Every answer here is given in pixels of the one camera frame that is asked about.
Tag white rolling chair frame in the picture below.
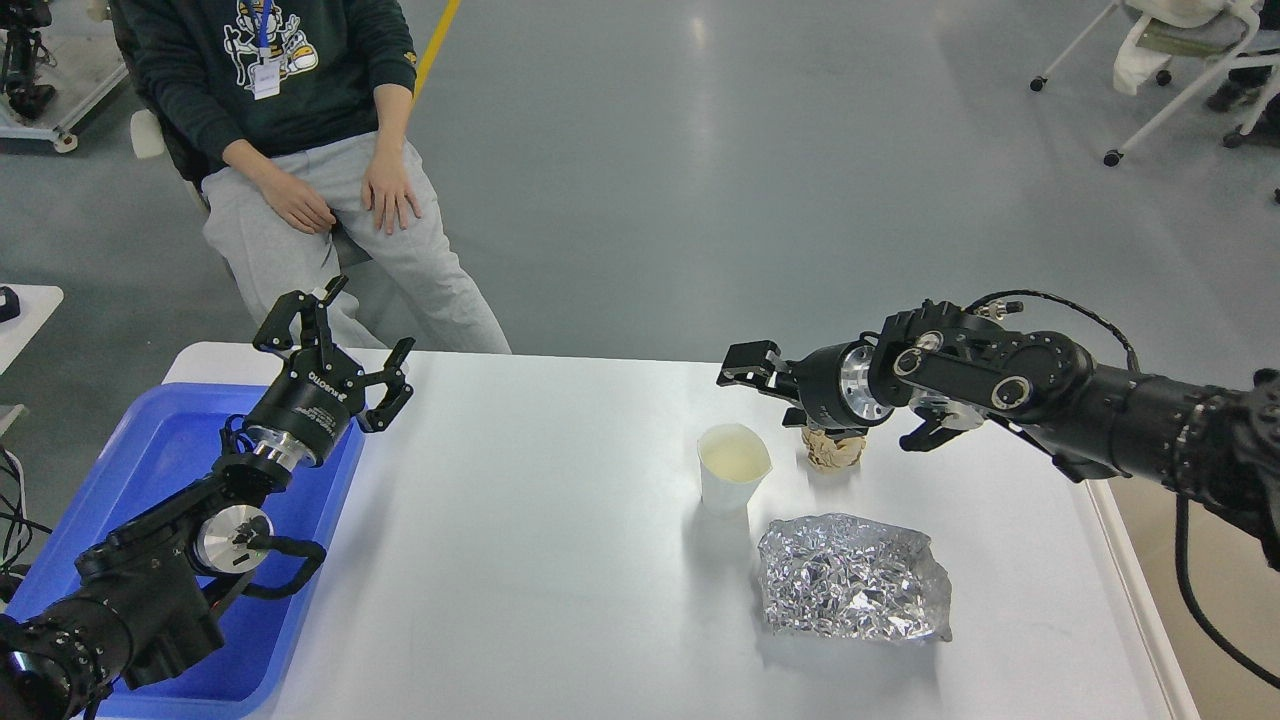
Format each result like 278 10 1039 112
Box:
1030 0 1280 168

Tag beige plastic bin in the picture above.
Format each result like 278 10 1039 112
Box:
1083 478 1279 719

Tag crumpled brown paper ball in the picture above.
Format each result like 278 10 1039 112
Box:
801 427 867 474

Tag black cables at left edge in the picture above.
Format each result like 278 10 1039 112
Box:
0 439 52 601

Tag person's left hand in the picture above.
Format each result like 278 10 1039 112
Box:
362 147 422 236

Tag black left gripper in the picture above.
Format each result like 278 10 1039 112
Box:
244 275 415 468

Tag white paper cup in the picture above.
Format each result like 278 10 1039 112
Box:
696 423 773 518

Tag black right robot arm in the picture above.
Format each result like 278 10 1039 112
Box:
716 290 1279 685

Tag person's right hand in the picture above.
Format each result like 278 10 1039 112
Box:
259 172 337 234

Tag seated person in dark hoodie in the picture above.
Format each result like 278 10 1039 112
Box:
119 1 509 354

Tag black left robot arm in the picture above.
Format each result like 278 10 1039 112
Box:
3 275 413 719

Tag white office chair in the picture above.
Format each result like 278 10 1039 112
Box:
131 109 210 217

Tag white side table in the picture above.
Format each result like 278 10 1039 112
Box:
1 282 65 373

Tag crumpled aluminium foil sheet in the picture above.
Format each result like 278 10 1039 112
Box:
756 512 954 644

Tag equipment cart at top left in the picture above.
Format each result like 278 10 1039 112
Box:
1 1 127 152

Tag blue plastic bin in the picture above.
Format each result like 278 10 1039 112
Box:
3 383 367 719

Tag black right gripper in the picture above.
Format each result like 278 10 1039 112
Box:
716 340 893 430

